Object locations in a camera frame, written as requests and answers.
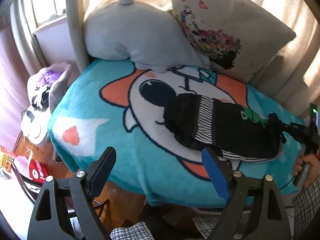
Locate black pants with striped trim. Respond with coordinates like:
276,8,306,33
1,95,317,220
164,93,285,161

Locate red cardboard box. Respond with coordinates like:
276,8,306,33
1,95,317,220
27,159,50,185

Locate white appliance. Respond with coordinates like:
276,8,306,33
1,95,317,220
20,104,50,145

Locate red and yellow packet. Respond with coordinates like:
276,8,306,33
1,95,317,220
0,145,17,174

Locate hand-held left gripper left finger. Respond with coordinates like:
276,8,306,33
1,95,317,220
27,146,118,240

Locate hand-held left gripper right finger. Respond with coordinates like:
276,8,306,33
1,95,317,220
201,146,292,240

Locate pink bag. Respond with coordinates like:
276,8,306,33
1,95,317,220
11,155,32,180

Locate cream floral print pillow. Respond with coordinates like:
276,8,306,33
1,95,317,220
168,0,297,84

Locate window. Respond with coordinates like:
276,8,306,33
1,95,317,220
20,0,68,34

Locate beige curtain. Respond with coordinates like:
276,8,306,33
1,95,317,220
10,0,50,68

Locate beige curved frame tube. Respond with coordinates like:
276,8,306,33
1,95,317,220
64,0,88,73

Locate person's right hand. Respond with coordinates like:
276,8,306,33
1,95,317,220
291,154,320,184

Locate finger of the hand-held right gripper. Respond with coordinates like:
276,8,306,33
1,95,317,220
281,122,307,137

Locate teal cartoon printed blanket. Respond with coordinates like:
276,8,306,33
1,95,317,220
47,59,307,208

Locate grey plush pillow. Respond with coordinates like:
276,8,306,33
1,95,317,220
84,0,210,74

